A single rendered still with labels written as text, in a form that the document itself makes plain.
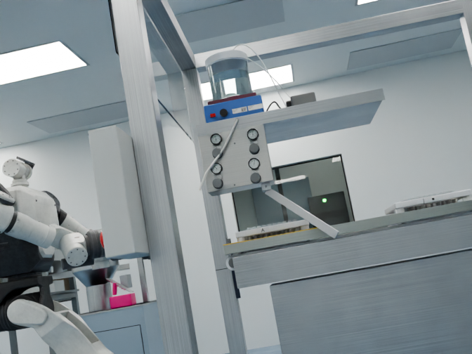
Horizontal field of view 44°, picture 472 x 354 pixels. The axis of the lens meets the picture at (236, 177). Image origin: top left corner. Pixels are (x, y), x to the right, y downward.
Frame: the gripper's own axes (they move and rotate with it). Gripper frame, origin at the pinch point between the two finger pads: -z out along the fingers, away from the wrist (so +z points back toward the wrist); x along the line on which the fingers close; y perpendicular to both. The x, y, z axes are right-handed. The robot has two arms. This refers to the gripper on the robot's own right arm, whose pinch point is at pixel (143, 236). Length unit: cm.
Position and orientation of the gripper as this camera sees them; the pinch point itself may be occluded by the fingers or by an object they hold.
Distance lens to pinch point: 195.7
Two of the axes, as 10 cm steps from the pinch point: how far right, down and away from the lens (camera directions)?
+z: -8.9, 1.0, -4.5
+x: 1.9, 9.7, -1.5
